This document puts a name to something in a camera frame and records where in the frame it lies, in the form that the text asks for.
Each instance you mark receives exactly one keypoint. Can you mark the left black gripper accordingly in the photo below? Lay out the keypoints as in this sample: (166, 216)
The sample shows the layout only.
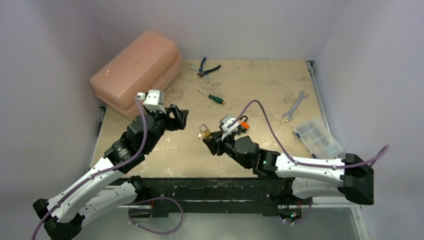
(174, 123)

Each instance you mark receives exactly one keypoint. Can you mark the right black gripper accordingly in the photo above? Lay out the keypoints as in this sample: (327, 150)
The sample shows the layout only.
(219, 144)

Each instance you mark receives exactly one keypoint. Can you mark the brass padlock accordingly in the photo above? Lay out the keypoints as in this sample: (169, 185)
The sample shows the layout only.
(204, 130)

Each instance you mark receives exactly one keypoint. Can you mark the orange padlock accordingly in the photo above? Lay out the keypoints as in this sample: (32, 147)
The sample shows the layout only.
(243, 125)

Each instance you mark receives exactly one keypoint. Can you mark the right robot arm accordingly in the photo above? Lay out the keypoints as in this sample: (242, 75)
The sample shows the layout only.
(349, 177)

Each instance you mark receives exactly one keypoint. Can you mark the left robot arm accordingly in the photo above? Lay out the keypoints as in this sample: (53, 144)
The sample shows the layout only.
(65, 215)

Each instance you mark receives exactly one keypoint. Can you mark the small silver wrench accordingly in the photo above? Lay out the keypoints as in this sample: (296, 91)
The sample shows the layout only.
(205, 77)

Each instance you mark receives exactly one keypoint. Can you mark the pink plastic toolbox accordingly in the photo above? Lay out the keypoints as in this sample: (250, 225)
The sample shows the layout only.
(152, 61)

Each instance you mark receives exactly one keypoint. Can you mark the large silver wrench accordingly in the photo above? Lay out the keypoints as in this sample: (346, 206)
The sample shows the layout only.
(289, 114)

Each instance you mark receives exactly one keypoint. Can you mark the clear plastic screw box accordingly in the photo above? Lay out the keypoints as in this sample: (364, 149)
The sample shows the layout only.
(319, 142)

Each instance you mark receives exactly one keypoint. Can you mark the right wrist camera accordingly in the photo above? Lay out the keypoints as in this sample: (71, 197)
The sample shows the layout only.
(228, 125)

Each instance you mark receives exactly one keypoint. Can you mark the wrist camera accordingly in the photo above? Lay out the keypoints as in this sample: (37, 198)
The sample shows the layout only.
(228, 125)
(153, 100)

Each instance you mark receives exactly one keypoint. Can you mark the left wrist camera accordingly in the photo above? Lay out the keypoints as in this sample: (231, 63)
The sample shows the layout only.
(153, 100)

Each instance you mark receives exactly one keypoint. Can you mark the green handled screwdriver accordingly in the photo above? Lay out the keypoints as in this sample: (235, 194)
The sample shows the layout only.
(214, 98)

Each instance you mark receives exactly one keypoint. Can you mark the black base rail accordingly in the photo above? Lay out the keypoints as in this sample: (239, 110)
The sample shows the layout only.
(215, 197)

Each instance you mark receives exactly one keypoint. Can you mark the aluminium frame rail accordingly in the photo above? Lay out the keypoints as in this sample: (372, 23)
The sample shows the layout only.
(332, 202)

